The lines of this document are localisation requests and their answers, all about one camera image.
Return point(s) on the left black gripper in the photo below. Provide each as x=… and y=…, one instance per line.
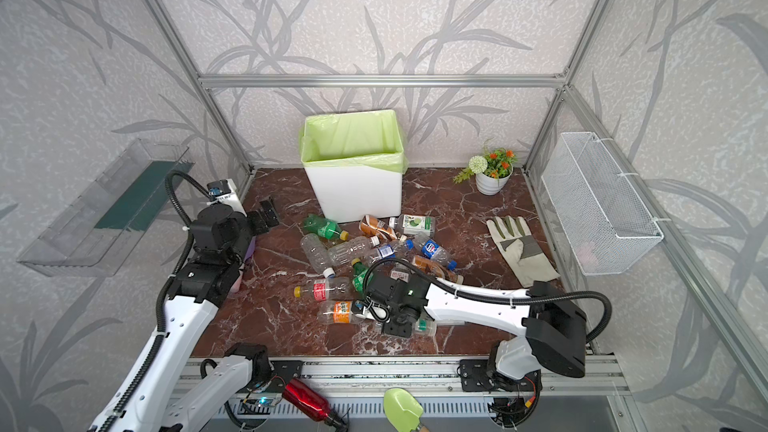
x=260, y=218

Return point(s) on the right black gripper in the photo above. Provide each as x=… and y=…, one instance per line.
x=377, y=299

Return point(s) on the clear bottle green cap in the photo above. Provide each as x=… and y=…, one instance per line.
x=425, y=326

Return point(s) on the clear crushed bottle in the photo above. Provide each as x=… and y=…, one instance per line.
x=317, y=255

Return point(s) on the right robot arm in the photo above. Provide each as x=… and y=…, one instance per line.
x=551, y=329

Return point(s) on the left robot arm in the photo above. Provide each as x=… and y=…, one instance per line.
x=186, y=304

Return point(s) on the white bin with green liner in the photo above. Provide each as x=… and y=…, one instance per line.
x=355, y=163

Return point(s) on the brown tea bottle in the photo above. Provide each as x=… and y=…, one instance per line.
x=434, y=268

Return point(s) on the dark green bottle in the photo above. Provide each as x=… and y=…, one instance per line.
x=360, y=270

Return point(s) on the clear bottle blue label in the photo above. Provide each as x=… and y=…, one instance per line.
x=392, y=249

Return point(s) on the purple spatula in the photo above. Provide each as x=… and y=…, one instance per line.
x=248, y=255

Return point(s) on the orange label bottle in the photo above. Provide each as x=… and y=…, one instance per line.
x=341, y=312

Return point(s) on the blue label pepsi bottle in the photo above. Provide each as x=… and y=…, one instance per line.
x=431, y=250

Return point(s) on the red label bottle yellow cap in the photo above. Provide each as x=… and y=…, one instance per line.
x=329, y=289

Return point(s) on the green bottle yellow cap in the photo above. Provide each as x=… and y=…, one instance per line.
x=324, y=228

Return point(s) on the clear bottle white cap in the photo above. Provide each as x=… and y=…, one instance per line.
x=354, y=248

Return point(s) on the clear bottle lime label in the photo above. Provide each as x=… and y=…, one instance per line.
x=409, y=225

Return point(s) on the green plastic trowel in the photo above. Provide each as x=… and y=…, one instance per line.
x=403, y=411

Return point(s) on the red metal bottle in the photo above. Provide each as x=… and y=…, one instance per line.
x=313, y=405

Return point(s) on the white pot with flowers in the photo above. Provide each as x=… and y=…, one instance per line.
x=491, y=170

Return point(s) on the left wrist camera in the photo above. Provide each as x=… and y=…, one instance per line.
x=225, y=192

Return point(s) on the clear plastic wall shelf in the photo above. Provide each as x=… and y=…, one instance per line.
x=96, y=233

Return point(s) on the white wire mesh basket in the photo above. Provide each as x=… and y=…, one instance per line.
x=607, y=225

